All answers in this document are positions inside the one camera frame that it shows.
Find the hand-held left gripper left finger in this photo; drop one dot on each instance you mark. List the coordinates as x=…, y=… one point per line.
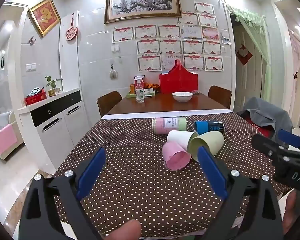
x=90, y=173

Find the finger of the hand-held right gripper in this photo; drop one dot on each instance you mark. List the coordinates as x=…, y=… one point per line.
x=290, y=137
x=270, y=146

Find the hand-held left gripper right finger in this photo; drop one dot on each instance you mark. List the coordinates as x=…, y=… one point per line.
x=212, y=175

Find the pink cup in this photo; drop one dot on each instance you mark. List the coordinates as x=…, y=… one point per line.
x=176, y=158

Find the light green cup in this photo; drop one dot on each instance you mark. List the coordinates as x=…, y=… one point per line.
x=210, y=142

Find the white cup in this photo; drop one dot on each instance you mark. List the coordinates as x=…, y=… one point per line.
x=178, y=137

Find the person's right hand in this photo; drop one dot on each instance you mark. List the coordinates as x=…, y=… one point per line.
x=292, y=212

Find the person's left hand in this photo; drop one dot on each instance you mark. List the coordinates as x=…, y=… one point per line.
x=126, y=231

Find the red cloth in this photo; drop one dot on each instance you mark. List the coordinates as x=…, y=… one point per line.
x=260, y=127

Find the grey jacket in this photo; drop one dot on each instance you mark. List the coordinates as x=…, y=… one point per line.
x=270, y=112

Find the blue and black can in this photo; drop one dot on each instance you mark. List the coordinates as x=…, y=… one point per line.
x=210, y=127

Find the brown polka-dot tablecloth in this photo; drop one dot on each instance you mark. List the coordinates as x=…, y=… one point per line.
x=137, y=160

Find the white and black sideboard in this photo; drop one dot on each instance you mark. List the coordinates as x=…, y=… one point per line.
x=52, y=122

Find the pink and green canister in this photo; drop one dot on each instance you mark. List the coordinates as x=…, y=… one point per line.
x=168, y=125

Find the brown door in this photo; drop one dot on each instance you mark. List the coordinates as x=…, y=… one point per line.
x=245, y=85

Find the brown wooden chair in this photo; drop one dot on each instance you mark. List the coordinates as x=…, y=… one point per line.
x=220, y=96
x=108, y=103

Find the white bowl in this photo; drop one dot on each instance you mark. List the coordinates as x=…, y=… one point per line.
x=182, y=97

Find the wooden dining table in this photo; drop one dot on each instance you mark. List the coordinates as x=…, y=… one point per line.
x=162, y=105

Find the red box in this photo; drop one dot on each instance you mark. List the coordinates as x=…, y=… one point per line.
x=35, y=100

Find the pink towel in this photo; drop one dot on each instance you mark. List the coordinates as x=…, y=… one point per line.
x=3, y=140

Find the red diamond door decoration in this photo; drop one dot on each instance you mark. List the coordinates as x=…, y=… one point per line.
x=244, y=55

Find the orange can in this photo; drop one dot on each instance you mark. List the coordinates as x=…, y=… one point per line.
x=132, y=88

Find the small potted plant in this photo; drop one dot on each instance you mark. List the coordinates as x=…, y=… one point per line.
x=53, y=86

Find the clear spray bottle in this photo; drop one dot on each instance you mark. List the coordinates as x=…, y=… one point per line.
x=140, y=92

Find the black and white packet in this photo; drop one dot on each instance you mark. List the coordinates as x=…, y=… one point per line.
x=35, y=92

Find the beige sofa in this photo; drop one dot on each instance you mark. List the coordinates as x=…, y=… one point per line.
x=7, y=120

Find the green tray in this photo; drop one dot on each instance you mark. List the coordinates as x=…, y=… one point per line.
x=150, y=95

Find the red gift bag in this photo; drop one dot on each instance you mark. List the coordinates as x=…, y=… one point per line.
x=178, y=81

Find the orange snack bag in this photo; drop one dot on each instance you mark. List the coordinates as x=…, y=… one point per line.
x=152, y=85

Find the green door curtain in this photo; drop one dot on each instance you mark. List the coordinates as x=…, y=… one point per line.
x=257, y=30

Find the round red hanging ornament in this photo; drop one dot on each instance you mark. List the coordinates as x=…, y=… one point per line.
x=71, y=33

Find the gold framed red picture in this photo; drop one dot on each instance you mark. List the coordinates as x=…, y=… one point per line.
x=44, y=16

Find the framed plum blossom painting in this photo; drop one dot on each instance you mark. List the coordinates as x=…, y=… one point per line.
x=142, y=3

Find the wall hook with keys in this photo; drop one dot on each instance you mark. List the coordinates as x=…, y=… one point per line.
x=113, y=73

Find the small wall photo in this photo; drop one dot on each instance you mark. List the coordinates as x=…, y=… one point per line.
x=225, y=41

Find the white light switch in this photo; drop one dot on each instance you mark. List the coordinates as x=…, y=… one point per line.
x=31, y=67

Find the white wall socket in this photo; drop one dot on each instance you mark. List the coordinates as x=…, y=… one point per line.
x=115, y=48

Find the group of wall certificates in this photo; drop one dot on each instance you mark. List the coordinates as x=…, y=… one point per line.
x=170, y=47

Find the black framed wall picture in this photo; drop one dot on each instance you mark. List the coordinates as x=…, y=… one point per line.
x=2, y=61

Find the butterfly wall decoration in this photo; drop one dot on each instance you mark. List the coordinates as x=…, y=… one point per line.
x=32, y=40

